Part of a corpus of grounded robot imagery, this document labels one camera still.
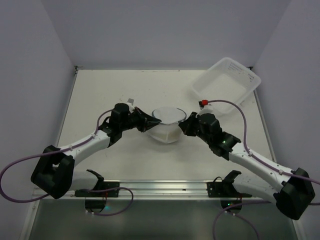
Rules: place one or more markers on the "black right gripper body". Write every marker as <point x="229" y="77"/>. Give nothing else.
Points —
<point x="191" y="124"/>

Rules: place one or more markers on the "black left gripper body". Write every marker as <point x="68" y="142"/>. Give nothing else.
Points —
<point x="139" y="120"/>

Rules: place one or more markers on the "white mesh laundry bag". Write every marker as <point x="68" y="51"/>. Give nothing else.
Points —
<point x="168" y="131"/>

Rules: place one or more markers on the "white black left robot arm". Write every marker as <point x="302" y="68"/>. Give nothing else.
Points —
<point x="54" y="172"/>

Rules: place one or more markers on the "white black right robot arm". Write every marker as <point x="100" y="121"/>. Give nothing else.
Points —
<point x="290" y="190"/>

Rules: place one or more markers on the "white plastic basket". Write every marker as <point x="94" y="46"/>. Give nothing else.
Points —
<point x="226" y="80"/>

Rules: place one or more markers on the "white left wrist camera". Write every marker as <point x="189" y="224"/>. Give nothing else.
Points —
<point x="130" y="103"/>

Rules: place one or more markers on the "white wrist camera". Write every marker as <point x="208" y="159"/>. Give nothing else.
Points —
<point x="205" y="107"/>
<point x="130" y="103"/>

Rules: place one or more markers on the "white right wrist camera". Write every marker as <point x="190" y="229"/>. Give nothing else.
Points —
<point x="205" y="107"/>

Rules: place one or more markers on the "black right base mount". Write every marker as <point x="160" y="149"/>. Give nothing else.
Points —
<point x="223" y="188"/>

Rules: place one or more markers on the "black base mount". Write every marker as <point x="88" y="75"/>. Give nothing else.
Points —
<point x="223" y="188"/>
<point x="90" y="184"/>

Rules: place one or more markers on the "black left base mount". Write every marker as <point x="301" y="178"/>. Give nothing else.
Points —
<point x="90" y="184"/>

